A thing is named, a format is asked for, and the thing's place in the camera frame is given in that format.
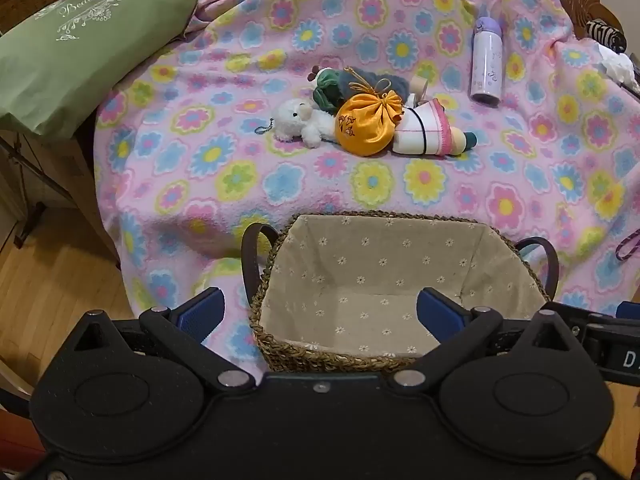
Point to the orange satin pouch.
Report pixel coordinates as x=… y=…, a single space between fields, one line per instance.
x=360 y=130

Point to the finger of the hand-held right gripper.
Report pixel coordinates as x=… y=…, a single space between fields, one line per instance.
x=575 y=321
x=629 y=310

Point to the woven basket with fabric liner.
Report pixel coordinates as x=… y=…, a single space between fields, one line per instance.
x=360 y=280

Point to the beige tape roll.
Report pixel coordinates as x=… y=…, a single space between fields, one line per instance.
x=419 y=87

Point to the zebra striped object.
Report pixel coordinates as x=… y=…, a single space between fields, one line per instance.
x=607 y=35

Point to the green pillow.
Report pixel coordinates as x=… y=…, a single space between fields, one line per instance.
x=75 y=60

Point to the purple and white bottle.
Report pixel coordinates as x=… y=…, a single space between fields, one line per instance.
x=486 y=70

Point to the green plush toy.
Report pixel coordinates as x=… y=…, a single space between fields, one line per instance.
x=327 y=81

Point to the pink floral fleece blanket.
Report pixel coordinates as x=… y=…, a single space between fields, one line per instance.
x=200 y=160

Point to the white plush bear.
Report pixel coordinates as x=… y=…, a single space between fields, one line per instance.
x=300 y=117

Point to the blue furry plush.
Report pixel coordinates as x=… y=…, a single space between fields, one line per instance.
x=395 y=85

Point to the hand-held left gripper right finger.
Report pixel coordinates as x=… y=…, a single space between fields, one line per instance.
x=440 y=315

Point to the wooden cabinet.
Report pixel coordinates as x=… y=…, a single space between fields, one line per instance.
x=30 y=175

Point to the white tissue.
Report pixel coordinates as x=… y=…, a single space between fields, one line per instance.
x=617 y=65

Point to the white cloth with pink trim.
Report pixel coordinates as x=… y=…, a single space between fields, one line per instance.
x=425 y=130

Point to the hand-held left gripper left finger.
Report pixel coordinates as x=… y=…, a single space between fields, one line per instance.
x=202 y=310

